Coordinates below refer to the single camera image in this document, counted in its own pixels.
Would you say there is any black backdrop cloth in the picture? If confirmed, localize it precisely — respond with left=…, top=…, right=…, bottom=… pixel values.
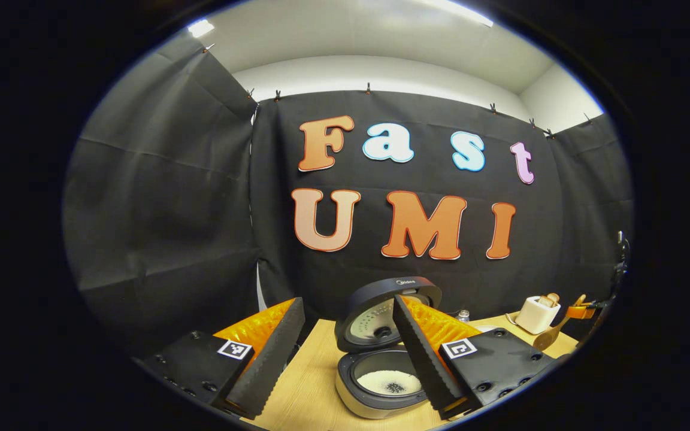
left=62, top=30, right=634, bottom=360

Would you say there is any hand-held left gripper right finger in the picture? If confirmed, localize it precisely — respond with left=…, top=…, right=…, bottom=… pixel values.
left=393, top=295, right=556, bottom=421

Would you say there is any dark grey rice cooker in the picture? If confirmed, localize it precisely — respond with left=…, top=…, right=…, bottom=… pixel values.
left=334, top=276, right=443, bottom=420

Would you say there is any white toaster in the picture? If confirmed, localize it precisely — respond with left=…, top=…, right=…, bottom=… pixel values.
left=515, top=295, right=561, bottom=335

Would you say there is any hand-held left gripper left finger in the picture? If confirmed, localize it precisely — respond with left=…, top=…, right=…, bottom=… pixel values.
left=140, top=297, right=305, bottom=418

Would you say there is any wooden spoon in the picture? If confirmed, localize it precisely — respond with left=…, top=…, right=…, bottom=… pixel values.
left=532, top=295, right=585, bottom=351

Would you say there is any white rice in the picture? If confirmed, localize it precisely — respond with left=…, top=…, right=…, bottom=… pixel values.
left=357, top=370, right=422, bottom=396

